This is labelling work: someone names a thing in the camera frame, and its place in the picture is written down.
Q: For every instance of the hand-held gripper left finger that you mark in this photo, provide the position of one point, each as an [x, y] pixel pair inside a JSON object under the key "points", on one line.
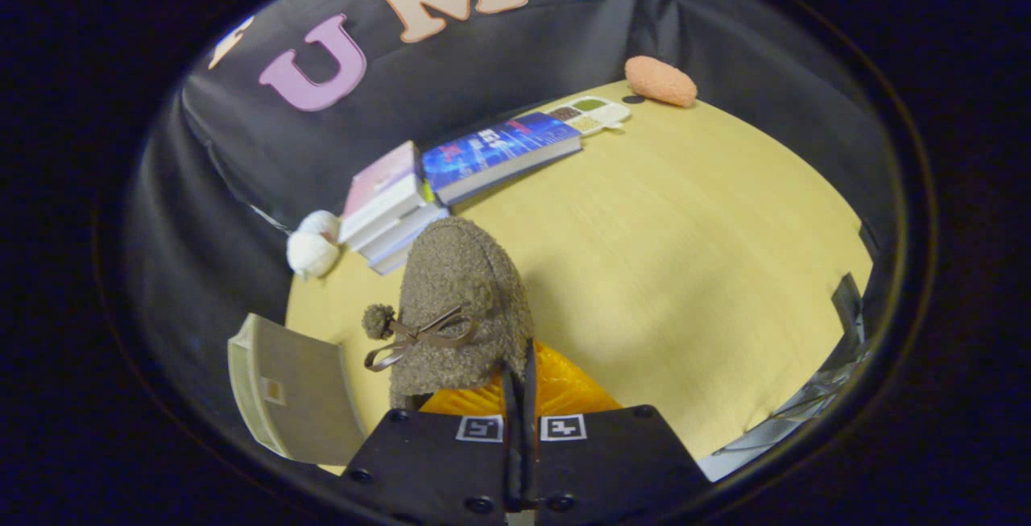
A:
{"points": [[435, 470]]}

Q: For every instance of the orange fuzzy plush object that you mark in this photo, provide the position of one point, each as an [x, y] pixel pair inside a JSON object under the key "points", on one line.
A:
{"points": [[660, 80]]}

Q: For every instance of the white divided tray with grains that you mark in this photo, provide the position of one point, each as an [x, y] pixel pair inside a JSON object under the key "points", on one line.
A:
{"points": [[592, 113]]}

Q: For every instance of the blue cover book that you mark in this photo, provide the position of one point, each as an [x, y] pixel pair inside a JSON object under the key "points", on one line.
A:
{"points": [[495, 147]]}

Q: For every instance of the white plush ball toy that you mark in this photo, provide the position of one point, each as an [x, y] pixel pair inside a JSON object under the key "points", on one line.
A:
{"points": [[312, 250]]}

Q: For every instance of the pink cover book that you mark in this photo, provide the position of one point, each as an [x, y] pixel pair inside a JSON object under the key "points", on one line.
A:
{"points": [[378, 184]]}

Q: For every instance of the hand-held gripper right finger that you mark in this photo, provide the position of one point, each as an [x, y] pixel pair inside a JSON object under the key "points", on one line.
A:
{"points": [[612, 461]]}

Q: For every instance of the brown fuzzy shoe with bow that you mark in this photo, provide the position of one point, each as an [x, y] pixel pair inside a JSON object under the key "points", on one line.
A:
{"points": [[459, 300]]}

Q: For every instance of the black backdrop cloth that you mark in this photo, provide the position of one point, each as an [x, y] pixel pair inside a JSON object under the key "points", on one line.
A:
{"points": [[451, 67]]}

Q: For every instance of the grey metal frame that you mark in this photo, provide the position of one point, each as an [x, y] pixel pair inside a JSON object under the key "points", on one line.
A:
{"points": [[805, 405]]}

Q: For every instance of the white book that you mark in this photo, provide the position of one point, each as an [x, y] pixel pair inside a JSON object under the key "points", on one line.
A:
{"points": [[393, 258], [396, 228]]}

